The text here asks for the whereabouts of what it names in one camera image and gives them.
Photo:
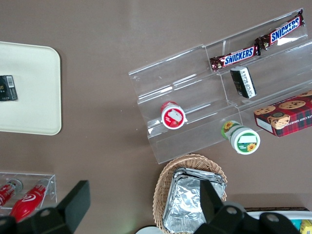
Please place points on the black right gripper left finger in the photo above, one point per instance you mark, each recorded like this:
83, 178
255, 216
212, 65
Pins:
73, 204

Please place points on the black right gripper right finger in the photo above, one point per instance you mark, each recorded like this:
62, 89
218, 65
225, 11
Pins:
209, 202

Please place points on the aluminium foil tray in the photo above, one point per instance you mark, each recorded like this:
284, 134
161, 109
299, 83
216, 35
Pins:
209, 175

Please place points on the tan oval wicker basket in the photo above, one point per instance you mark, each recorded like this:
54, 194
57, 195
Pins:
163, 185

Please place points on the cream plastic tray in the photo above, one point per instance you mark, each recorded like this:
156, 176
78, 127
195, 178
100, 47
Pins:
34, 90

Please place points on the silver foil packets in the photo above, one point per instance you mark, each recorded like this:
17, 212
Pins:
185, 204

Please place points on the clear acrylic bottle box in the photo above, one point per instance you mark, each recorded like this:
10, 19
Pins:
52, 185

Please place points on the red drink bottle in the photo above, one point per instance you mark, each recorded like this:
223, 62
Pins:
7, 192
28, 201

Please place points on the white dark-rimmed bin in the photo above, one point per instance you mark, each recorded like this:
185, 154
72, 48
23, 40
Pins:
275, 210

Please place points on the white round plate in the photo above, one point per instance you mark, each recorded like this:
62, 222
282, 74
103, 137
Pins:
147, 231

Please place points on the green sunflower yogurt cup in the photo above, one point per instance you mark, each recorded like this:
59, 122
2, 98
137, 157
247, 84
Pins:
245, 142

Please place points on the red lid yogurt cup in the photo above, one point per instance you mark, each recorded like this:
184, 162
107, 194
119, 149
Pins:
173, 116

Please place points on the yellow blue snack packet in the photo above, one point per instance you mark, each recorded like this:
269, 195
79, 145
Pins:
306, 226

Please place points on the red tartan cookie box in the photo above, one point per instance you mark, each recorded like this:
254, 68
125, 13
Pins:
287, 117

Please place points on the black white-sided small box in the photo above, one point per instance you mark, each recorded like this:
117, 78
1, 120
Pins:
241, 83

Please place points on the clear acrylic tiered shelf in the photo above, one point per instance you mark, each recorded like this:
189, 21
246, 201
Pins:
175, 80

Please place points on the small black barcode box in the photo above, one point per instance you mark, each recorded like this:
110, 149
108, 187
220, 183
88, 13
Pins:
7, 89

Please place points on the Snickers chocolate bar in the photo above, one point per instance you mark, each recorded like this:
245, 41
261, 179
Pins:
284, 30
237, 57

